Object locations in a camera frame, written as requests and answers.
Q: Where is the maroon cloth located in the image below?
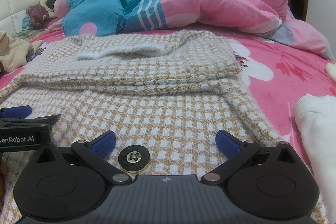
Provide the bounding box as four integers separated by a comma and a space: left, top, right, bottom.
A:
26, 5, 54, 29

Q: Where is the cream fleece garment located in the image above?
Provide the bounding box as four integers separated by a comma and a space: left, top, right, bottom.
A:
0, 30, 44, 75

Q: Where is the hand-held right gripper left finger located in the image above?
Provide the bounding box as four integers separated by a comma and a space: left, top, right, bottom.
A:
33, 130, 132, 185

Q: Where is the beige white houndstooth coat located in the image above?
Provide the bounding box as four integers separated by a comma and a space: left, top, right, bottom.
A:
0, 30, 289, 224

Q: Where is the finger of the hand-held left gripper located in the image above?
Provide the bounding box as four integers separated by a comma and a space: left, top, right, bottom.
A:
0, 105, 32, 119
0, 114, 63, 130

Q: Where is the pale cream cloth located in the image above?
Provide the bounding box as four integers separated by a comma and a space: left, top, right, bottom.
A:
325, 63, 336, 78

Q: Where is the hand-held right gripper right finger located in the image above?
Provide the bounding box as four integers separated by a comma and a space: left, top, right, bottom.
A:
202, 130, 298, 186

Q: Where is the black coat button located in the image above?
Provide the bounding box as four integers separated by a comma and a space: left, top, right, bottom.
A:
118, 146, 150, 173

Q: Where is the white garment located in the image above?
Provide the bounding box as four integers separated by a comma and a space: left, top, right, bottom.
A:
293, 94, 336, 214

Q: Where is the light blue cloth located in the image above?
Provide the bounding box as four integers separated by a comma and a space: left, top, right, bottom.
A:
22, 15, 32, 31

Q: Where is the pink floral blanket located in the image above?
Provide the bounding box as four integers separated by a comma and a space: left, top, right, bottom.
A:
0, 27, 336, 161

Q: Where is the blue and pink quilt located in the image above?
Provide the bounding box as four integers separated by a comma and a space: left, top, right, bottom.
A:
49, 0, 334, 62

